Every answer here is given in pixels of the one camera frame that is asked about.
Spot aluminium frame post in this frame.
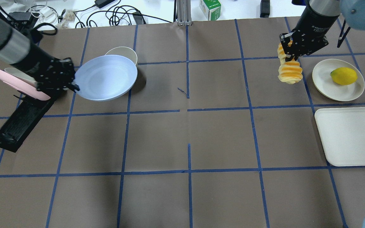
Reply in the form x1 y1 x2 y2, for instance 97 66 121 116
174 0 192 26

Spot green white carton box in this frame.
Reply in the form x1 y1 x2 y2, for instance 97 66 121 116
199 0 221 21

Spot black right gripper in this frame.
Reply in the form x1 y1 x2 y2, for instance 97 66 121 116
279 6 338 61

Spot white rectangular tray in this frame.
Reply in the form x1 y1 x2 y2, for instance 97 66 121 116
314 107 365 167

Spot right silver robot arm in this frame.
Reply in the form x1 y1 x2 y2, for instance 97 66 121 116
279 0 365 62

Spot yellow lemon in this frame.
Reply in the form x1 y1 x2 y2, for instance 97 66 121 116
330 67 358 86

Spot black power adapter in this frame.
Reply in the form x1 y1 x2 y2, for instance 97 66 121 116
259 0 271 18

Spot pink plate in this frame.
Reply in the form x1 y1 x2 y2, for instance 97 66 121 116
0 70 51 101

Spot cream plate in rack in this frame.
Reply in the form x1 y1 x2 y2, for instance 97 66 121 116
4 67 37 88

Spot striped yellow bread loaf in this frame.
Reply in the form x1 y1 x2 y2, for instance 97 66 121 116
278 43 303 84

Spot cream ceramic bowl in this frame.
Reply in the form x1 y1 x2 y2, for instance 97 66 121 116
105 47 138 66

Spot cream round plate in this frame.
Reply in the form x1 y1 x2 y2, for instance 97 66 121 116
312 59 365 102

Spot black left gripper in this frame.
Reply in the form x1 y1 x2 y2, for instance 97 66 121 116
13 48 80 92

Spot black dish rack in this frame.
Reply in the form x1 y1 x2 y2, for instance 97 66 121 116
0 91 63 153

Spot light blue plate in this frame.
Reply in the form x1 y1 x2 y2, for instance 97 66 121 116
74 55 138 101

